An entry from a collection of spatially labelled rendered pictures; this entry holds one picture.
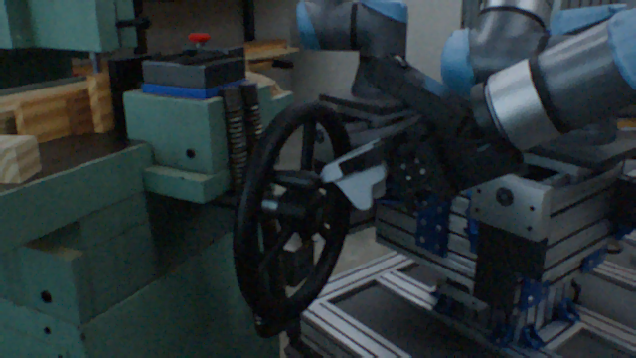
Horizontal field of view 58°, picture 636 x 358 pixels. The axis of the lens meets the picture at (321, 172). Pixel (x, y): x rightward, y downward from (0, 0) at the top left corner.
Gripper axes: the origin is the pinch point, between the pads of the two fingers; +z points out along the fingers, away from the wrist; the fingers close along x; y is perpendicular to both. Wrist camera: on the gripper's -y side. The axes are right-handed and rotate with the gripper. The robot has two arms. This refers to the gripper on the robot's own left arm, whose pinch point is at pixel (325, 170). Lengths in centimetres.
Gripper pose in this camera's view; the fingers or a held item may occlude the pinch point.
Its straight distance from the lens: 63.8
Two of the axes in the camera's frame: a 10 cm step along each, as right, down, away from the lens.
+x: 4.5, -3.1, 8.3
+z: -7.6, 3.5, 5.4
